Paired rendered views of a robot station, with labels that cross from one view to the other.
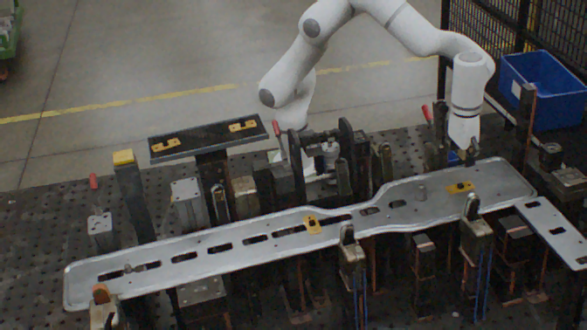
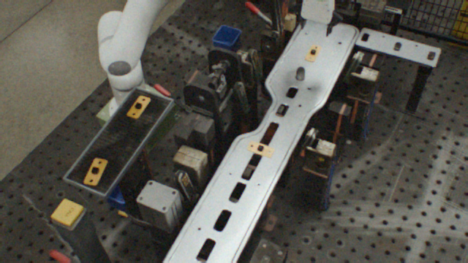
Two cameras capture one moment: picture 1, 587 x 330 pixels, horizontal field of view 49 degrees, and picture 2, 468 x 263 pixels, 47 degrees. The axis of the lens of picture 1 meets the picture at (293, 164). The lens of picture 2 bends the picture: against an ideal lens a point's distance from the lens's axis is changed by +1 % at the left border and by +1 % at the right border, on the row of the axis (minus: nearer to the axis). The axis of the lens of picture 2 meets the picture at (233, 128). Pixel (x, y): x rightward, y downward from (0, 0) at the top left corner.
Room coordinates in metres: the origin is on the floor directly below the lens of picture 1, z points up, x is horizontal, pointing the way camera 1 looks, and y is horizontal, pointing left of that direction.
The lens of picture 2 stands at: (0.84, 0.76, 2.39)
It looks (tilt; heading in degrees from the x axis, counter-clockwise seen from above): 53 degrees down; 310
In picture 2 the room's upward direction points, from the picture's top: 3 degrees counter-clockwise
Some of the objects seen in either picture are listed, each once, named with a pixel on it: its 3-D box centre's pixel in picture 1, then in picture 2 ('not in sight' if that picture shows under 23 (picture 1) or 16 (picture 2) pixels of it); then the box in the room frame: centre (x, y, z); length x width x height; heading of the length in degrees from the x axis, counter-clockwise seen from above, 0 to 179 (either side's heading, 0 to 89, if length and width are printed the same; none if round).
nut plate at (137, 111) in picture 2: (242, 124); (138, 106); (1.73, 0.15, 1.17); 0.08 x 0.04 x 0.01; 104
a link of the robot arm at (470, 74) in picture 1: (469, 78); not in sight; (1.51, -0.49, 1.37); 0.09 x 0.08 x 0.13; 141
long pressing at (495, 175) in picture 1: (307, 229); (260, 155); (1.40, -0.02, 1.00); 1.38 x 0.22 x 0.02; 102
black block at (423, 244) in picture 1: (423, 279); (335, 134); (1.30, -0.34, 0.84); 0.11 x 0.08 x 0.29; 12
